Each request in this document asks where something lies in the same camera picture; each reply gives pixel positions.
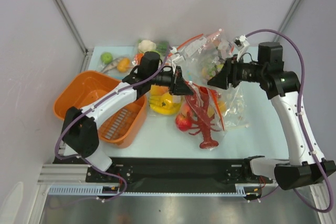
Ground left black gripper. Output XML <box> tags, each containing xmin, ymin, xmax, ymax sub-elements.
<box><xmin>149</xmin><ymin>66</ymin><xmax>194</xmax><ymax>97</ymax></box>

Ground zip bag with orange seal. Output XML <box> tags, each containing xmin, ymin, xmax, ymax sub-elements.
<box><xmin>178</xmin><ymin>82</ymin><xmax>249</xmax><ymax>143</ymax></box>

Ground red plastic lobster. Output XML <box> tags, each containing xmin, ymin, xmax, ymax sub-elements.
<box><xmin>182</xmin><ymin>85</ymin><xmax>220</xmax><ymax>149</ymax></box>

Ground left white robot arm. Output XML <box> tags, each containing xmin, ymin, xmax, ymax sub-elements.
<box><xmin>59</xmin><ymin>51</ymin><xmax>194</xmax><ymax>182</ymax></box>

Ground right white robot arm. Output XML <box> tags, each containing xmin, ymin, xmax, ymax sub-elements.
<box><xmin>207</xmin><ymin>39</ymin><xmax>335</xmax><ymax>190</ymax></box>

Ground dotted clear zip bag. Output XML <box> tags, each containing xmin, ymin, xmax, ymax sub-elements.
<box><xmin>177</xmin><ymin>28</ymin><xmax>234</xmax><ymax>86</ymax></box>

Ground yellow bell pepper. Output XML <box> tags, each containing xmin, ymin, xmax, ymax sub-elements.
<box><xmin>160</xmin><ymin>92</ymin><xmax>174</xmax><ymax>110</ymax></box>

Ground yellow lemon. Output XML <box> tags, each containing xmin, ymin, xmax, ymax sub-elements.
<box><xmin>217</xmin><ymin>101</ymin><xmax>227</xmax><ymax>113</ymax></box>

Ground red apple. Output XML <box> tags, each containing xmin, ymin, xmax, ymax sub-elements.
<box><xmin>175</xmin><ymin>113</ymin><xmax>192</xmax><ymax>132</ymax></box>

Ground dark green broccoli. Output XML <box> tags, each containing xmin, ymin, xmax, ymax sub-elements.
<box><xmin>156</xmin><ymin>41</ymin><xmax>170</xmax><ymax>54</ymax></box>

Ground orange tomato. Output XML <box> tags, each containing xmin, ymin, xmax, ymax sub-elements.
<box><xmin>133</xmin><ymin>53</ymin><xmax>144</xmax><ymax>65</ymax></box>

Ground white cauliflower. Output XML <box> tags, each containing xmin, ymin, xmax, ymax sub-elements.
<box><xmin>138</xmin><ymin>40</ymin><xmax>156</xmax><ymax>53</ymax></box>

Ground grey toy fish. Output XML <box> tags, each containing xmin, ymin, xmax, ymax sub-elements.
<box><xmin>100</xmin><ymin>57</ymin><xmax>123</xmax><ymax>73</ymax></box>

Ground green apple far left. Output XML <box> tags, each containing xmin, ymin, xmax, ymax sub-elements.
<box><xmin>100</xmin><ymin>52</ymin><xmax>113</xmax><ymax>65</ymax></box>

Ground orange plastic basket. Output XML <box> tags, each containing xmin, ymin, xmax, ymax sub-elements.
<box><xmin>54</xmin><ymin>70</ymin><xmax>147</xmax><ymax>148</ymax></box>

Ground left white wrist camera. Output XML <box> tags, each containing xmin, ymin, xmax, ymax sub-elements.
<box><xmin>169</xmin><ymin>46</ymin><xmax>184</xmax><ymax>70</ymax></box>

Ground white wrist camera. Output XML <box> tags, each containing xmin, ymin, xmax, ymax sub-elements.
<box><xmin>169</xmin><ymin>46</ymin><xmax>184</xmax><ymax>70</ymax></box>
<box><xmin>233</xmin><ymin>35</ymin><xmax>250</xmax><ymax>61</ymax></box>

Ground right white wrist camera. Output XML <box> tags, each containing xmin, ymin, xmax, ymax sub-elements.
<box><xmin>233</xmin><ymin>35</ymin><xmax>250</xmax><ymax>61</ymax></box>

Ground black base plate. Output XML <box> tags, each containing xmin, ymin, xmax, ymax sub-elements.
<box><xmin>52</xmin><ymin>155</ymin><xmax>274</xmax><ymax>194</ymax></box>

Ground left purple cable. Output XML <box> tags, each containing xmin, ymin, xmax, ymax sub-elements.
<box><xmin>54</xmin><ymin>46</ymin><xmax>174</xmax><ymax>198</ymax></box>

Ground purple cable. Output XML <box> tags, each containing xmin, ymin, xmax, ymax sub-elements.
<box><xmin>241</xmin><ymin>29</ymin><xmax>336</xmax><ymax>213</ymax></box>
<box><xmin>54</xmin><ymin>46</ymin><xmax>174</xmax><ymax>198</ymax></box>

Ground aluminium front rail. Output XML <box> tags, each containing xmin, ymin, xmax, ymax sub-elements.
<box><xmin>37</xmin><ymin>164</ymin><xmax>88</xmax><ymax>185</ymax></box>

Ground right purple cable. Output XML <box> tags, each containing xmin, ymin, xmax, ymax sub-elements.
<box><xmin>241</xmin><ymin>29</ymin><xmax>336</xmax><ymax>213</ymax></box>

